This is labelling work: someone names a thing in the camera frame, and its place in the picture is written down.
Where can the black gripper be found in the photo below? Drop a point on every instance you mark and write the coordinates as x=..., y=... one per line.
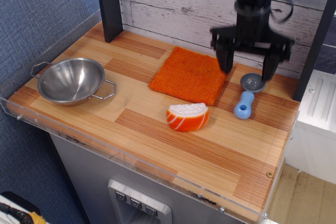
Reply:
x=251, y=34

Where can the blue and grey spoon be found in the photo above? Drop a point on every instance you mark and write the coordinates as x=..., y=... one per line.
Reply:
x=252, y=83

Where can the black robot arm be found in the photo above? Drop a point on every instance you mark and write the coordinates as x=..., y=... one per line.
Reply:
x=253, y=35

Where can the orange red cloth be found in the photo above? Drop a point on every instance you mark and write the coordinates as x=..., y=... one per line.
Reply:
x=189, y=76

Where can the toy salmon sushi piece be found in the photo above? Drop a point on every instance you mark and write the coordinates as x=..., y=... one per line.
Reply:
x=187, y=117

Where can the white ribbed side counter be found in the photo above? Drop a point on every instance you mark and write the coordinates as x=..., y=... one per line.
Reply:
x=311, y=147

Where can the silver dispenser button panel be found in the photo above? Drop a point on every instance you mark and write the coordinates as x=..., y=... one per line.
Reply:
x=133, y=206

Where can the grey toy fridge cabinet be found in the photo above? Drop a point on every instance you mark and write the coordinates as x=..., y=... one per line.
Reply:
x=90, y=172

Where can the clear acrylic table guard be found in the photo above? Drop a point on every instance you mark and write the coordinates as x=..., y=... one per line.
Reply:
x=230, y=163

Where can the black and yellow object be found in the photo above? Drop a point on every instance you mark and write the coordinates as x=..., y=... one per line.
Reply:
x=15, y=209

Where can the dark right frame post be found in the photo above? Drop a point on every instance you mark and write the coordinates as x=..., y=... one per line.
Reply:
x=312, y=57

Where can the dark frame post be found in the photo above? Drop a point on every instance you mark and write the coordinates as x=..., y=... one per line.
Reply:
x=312, y=57
x=111, y=19

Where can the dark left frame post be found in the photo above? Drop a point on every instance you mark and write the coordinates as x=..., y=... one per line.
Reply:
x=111, y=19

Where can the stainless steel bowl with handles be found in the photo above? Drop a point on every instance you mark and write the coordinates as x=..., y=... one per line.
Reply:
x=72, y=81

